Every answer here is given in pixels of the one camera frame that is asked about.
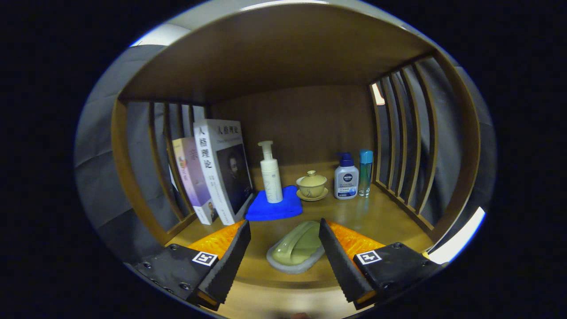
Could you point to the brown wooden cabinet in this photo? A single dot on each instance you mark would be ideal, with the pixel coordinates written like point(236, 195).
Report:
point(283, 53)

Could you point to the white blue-label pump bottle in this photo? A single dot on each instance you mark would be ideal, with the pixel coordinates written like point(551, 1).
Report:
point(346, 181)

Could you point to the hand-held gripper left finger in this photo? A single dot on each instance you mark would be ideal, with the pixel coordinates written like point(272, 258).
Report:
point(226, 270)

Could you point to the teal transparent bottle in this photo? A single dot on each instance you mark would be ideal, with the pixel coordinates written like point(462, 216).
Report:
point(365, 173)

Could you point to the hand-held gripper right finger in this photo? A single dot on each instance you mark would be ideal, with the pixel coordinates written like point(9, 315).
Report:
point(341, 270)

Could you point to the brown wooden countertop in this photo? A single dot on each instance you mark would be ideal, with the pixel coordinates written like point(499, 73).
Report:
point(376, 217)

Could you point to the purple book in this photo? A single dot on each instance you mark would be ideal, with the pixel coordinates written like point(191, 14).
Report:
point(192, 177)

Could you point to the yellow lidded teacup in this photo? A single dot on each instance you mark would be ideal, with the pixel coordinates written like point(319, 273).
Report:
point(312, 184)

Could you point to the folded blue cloth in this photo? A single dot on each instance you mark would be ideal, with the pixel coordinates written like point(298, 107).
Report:
point(272, 210)

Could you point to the white side cabinet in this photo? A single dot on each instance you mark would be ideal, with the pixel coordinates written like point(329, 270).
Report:
point(460, 237)

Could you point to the thick white book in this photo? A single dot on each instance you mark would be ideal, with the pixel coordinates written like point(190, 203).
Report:
point(221, 177)

